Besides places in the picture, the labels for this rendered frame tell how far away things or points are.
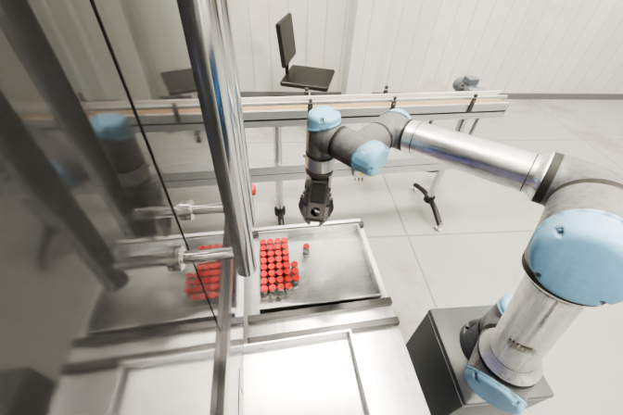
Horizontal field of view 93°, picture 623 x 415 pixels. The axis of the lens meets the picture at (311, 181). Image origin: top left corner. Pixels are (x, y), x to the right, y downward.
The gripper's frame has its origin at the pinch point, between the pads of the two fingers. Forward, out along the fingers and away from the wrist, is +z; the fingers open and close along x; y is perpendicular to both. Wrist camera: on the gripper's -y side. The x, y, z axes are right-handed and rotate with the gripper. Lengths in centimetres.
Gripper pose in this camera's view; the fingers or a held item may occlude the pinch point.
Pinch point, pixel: (314, 223)
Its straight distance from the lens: 87.9
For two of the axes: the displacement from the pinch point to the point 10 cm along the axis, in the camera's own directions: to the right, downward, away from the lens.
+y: 0.9, -6.6, 7.4
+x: -9.9, -1.0, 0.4
